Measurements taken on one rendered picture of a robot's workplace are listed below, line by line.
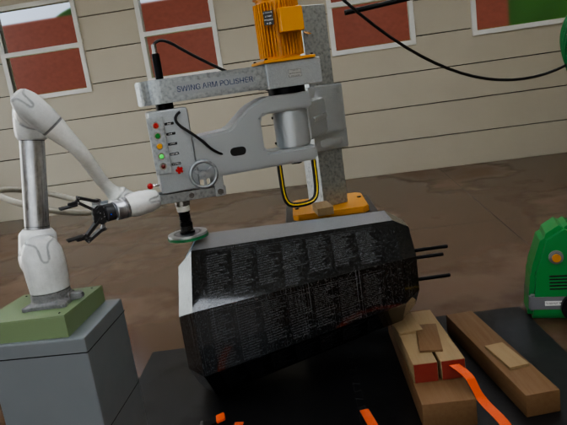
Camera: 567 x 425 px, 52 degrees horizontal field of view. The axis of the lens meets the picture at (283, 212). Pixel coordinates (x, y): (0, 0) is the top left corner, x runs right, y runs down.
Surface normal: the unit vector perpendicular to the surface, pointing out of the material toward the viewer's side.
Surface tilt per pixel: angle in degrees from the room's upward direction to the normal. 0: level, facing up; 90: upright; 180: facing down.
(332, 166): 90
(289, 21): 90
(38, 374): 90
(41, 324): 90
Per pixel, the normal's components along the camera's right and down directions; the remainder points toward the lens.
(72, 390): -0.07, 0.23
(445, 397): -0.14, -0.97
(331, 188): 0.49, 0.12
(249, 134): 0.28, 0.18
